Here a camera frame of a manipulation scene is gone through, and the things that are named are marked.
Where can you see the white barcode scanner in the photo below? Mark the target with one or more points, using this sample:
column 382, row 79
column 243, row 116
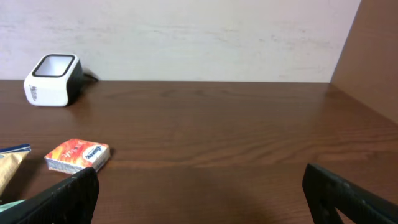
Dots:
column 56, row 80

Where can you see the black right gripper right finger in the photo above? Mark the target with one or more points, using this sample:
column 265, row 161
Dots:
column 328, row 195

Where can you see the teal wet wipes packet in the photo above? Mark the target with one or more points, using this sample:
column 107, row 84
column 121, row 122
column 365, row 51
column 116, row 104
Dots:
column 9, row 205

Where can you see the large white snack bag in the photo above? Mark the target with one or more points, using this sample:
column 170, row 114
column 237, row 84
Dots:
column 11, row 159

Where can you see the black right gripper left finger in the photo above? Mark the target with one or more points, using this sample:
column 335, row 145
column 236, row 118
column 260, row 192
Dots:
column 72, row 200

